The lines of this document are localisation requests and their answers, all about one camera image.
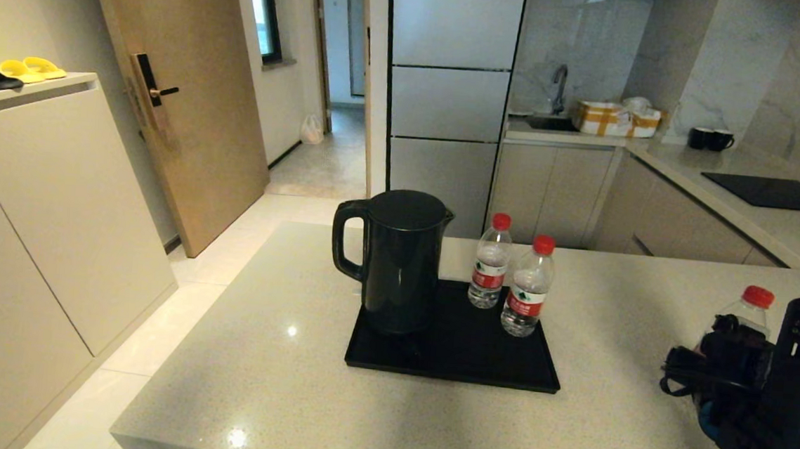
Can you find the clear water bottle red cap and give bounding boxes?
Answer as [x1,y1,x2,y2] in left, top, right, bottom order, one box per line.
[467,212,516,311]
[499,233,558,340]
[697,282,777,364]

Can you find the black electric kettle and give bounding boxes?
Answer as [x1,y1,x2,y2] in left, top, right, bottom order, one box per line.
[326,185,457,339]

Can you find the black induction cooktop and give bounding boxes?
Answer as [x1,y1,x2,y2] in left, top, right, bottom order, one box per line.
[698,171,800,212]

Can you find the beige kitchen base cabinets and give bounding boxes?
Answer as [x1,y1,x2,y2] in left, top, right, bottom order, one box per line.
[487,139,792,268]

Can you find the black rectangular serving tray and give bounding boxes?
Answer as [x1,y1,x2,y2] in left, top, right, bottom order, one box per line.
[343,273,568,395]

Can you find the dark kitchen sink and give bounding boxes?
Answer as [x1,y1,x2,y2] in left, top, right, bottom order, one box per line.
[523,115,581,134]

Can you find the metal kitchen faucet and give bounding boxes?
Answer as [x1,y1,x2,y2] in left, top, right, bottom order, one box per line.
[549,64,570,117]

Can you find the tall grey refrigerator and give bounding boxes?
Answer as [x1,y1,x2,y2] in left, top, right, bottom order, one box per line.
[372,0,529,242]

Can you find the white plastic bag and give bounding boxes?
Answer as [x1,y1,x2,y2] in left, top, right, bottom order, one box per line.
[299,113,326,146]

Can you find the dark framed window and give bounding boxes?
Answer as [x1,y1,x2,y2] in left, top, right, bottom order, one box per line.
[239,0,287,67]

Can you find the light wooden door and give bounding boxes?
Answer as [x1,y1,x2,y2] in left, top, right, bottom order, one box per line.
[64,0,282,263]

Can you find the white shoe cabinet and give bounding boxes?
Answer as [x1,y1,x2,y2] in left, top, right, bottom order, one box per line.
[0,66,192,449]

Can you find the yellow slipper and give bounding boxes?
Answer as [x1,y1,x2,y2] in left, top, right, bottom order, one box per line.
[0,59,46,84]
[22,57,69,81]

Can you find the black door lock handle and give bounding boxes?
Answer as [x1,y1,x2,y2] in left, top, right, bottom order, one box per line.
[127,53,183,134]

